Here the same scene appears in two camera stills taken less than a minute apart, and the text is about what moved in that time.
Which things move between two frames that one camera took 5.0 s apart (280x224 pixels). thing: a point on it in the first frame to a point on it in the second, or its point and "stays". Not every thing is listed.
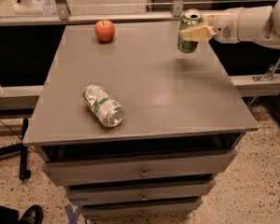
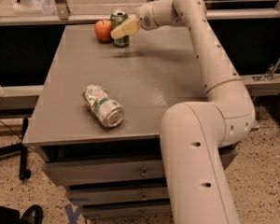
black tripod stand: (14, 149) stays
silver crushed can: (106, 109) stays
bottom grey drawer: (181, 206) stays
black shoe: (35, 215) stays
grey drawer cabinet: (133, 127) stays
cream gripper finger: (202, 34) to (127, 28)
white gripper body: (226, 27) to (145, 17)
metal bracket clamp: (269, 76) stays
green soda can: (190, 18) to (119, 17)
